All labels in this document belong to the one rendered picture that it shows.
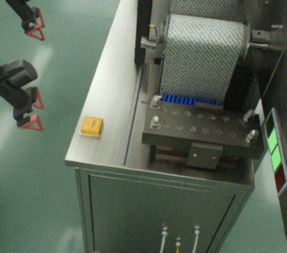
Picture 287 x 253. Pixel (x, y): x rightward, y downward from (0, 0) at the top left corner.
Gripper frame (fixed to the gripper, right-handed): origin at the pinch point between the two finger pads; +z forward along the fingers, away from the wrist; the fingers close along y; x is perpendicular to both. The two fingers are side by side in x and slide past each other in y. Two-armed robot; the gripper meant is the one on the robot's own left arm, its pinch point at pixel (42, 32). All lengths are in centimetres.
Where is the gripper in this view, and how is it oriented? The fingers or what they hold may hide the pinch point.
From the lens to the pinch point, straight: 154.6
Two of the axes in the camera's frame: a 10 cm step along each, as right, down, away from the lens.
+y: -1.9, -7.1, 6.8
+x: -8.9, 4.2, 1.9
